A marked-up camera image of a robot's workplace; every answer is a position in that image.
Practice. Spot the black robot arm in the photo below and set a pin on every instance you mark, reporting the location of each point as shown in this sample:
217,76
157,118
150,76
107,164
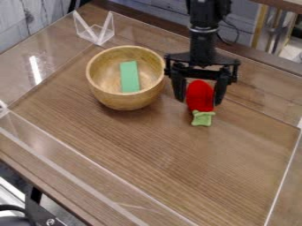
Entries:
206,13

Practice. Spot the gold metal chair frame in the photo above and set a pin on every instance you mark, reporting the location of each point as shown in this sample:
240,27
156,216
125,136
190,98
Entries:
280,14

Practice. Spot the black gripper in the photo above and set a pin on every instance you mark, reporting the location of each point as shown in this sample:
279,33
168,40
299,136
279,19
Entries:
220,69

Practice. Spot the wooden bowl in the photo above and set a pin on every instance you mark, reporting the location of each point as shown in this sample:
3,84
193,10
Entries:
103,76

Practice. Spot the clear acrylic stand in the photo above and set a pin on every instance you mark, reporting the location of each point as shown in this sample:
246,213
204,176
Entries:
97,34

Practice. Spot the red plush strawberry green leaves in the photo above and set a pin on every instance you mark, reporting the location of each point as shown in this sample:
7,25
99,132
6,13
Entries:
200,100

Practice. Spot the green rectangular block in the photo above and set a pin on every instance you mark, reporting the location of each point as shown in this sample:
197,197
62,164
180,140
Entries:
129,77

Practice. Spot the black table leg bracket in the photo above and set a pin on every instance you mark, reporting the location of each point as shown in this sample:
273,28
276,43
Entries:
42,217

